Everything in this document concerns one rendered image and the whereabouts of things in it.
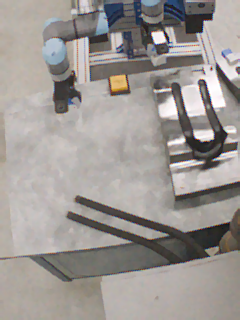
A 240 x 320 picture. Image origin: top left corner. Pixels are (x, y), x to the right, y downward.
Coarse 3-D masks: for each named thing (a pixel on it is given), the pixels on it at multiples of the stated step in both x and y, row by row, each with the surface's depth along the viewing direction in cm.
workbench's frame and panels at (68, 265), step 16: (224, 224) 160; (160, 240) 172; (176, 240) 177; (208, 240) 190; (32, 256) 161; (48, 256) 173; (64, 256) 177; (80, 256) 179; (96, 256) 183; (112, 256) 186; (128, 256) 191; (144, 256) 196; (160, 256) 202; (192, 256) 215; (64, 272) 206; (80, 272) 211; (96, 272) 216; (112, 272) 220
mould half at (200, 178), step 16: (160, 80) 178; (176, 80) 177; (192, 80) 177; (208, 80) 176; (160, 96) 175; (192, 96) 174; (160, 112) 172; (176, 112) 172; (192, 112) 171; (224, 112) 169; (176, 128) 165; (208, 128) 162; (224, 128) 161; (176, 144) 160; (224, 144) 159; (176, 160) 162; (192, 160) 164; (224, 160) 163; (176, 176) 162; (192, 176) 162; (208, 176) 161; (224, 176) 160; (176, 192) 159; (192, 192) 159; (208, 192) 162
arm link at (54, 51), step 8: (48, 40) 140; (56, 40) 139; (48, 48) 138; (56, 48) 138; (64, 48) 140; (48, 56) 138; (56, 56) 138; (64, 56) 141; (48, 64) 142; (56, 64) 141; (64, 64) 144; (56, 72) 145; (64, 72) 146
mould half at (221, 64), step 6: (222, 60) 185; (216, 66) 187; (222, 66) 183; (228, 66) 183; (234, 66) 183; (222, 72) 184; (228, 72) 182; (234, 72) 182; (228, 78) 181; (234, 78) 180; (228, 84) 184; (234, 84) 178; (234, 90) 180
